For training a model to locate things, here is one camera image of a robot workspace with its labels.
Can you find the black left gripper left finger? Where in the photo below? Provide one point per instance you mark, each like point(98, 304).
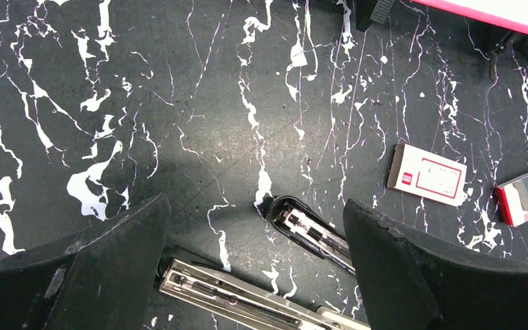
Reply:
point(98, 278)

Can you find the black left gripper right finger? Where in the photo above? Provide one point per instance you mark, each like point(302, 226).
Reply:
point(409, 279)

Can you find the red white staple box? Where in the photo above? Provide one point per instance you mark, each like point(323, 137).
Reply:
point(427, 175)

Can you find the cardboard staple box tray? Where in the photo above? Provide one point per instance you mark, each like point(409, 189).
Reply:
point(512, 198)

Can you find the black whiteboard stand foot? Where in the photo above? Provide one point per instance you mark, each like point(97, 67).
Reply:
point(368, 12)

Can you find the pink framed whiteboard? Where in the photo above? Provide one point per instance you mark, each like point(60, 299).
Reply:
point(508, 14)

